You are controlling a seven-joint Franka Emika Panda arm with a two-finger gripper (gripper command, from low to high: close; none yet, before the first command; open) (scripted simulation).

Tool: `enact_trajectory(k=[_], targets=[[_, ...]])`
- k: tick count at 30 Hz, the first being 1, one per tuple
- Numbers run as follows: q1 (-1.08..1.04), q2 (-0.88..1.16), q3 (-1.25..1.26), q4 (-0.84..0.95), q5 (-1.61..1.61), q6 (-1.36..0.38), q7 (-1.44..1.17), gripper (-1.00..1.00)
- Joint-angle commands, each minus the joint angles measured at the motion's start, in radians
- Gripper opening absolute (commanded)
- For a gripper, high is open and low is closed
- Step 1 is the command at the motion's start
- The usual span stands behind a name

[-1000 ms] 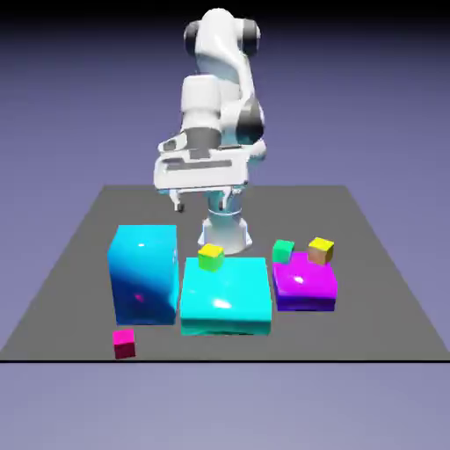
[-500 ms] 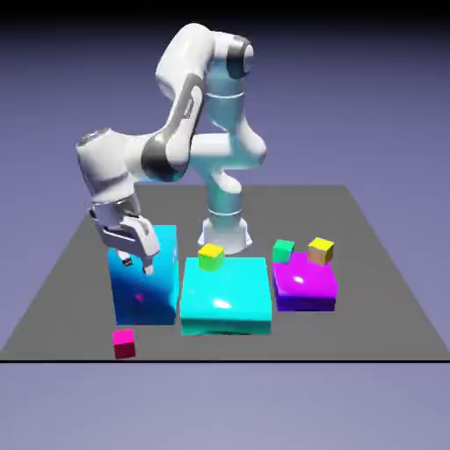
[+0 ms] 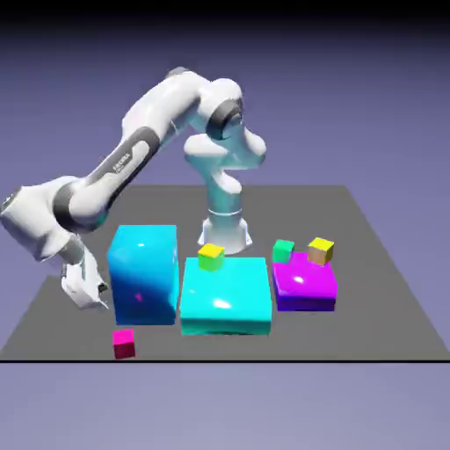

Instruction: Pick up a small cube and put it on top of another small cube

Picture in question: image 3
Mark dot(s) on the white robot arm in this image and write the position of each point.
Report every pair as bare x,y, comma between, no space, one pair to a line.
105,168

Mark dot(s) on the large cyan box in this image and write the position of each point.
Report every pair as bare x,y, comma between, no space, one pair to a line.
225,299

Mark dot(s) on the large blue box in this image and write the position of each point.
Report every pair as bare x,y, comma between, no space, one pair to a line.
142,270

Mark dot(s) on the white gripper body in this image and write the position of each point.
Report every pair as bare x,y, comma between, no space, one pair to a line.
83,288

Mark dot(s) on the small pink cube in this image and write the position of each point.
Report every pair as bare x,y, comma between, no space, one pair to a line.
123,344

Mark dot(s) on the small yellow cube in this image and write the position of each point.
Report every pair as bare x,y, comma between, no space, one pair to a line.
320,250
211,258

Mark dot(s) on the small green cube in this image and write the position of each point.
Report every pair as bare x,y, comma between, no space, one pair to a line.
282,250

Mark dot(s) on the large magenta box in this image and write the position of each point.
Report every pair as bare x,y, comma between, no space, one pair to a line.
304,286

